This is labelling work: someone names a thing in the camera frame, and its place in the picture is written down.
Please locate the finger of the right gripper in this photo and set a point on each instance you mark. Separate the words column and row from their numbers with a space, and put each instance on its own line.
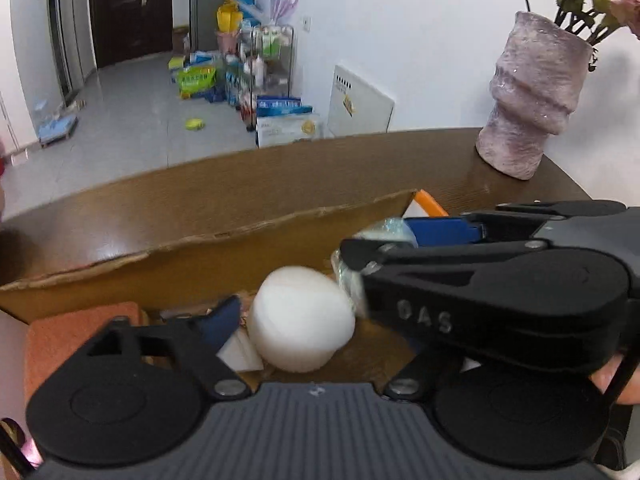
column 444, row 231
column 470, row 253

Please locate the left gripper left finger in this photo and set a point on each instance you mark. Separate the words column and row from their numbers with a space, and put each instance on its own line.
column 192, row 344

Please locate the red cardboard box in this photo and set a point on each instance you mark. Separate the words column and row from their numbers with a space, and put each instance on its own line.
column 187, row 276

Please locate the white soft ball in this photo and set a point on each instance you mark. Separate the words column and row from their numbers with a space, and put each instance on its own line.
column 359, row 254

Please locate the green bag on floor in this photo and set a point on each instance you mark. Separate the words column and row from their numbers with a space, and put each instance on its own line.
column 194, row 80

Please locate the dried pink roses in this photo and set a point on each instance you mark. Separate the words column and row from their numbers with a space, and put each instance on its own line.
column 601, row 18

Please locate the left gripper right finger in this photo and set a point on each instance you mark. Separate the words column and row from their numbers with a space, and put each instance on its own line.
column 422, row 377

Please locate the white foam ball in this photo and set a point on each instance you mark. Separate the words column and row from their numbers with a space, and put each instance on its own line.
column 299, row 318

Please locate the pink ceramic vase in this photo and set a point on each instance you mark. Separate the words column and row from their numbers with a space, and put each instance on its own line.
column 536, row 87

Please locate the wire storage rack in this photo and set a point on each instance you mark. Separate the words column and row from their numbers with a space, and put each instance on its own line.
column 266, row 55

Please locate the yellow bucket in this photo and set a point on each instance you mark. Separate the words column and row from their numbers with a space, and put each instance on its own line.
column 229, row 17

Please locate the dark entrance door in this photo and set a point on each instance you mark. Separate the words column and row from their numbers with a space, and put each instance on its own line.
column 126, row 29

